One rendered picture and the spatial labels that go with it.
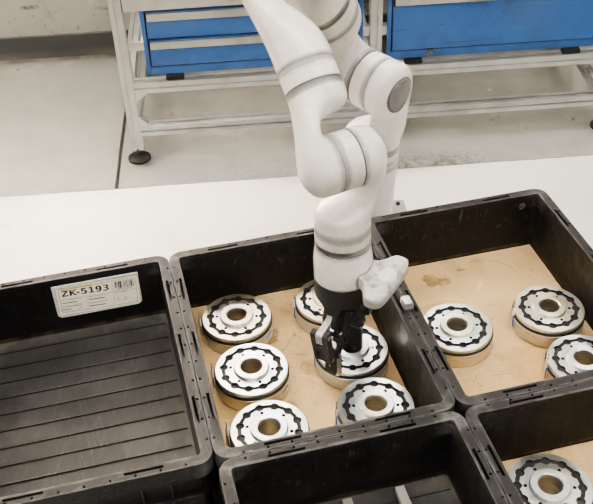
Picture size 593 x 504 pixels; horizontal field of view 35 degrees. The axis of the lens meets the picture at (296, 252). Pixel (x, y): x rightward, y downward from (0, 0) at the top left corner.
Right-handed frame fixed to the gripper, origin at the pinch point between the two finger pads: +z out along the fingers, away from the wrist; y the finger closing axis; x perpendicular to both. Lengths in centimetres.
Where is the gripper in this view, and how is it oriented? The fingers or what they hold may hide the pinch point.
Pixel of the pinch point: (344, 351)
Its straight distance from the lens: 129.4
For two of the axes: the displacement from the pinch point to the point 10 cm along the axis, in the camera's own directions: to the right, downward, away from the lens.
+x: 8.6, 3.0, -4.2
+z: 0.4, 7.8, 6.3
